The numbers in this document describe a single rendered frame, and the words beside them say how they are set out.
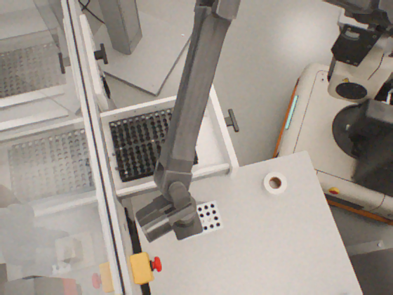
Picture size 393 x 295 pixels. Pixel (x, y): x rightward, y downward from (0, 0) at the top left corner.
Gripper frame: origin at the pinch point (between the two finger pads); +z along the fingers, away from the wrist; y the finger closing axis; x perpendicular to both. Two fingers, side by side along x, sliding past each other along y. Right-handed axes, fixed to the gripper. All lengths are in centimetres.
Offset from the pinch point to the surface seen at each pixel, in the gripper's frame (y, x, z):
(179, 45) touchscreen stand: -110, 35, 90
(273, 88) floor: -67, 76, 93
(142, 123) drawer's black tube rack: -31.1, -2.0, 3.0
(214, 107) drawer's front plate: -27.9, 18.9, 0.1
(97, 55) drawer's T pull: -57, -8, 2
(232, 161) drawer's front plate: -10.8, 17.7, -0.1
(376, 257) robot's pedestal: 29, 66, 50
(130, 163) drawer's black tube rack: -20.5, -8.5, 2.9
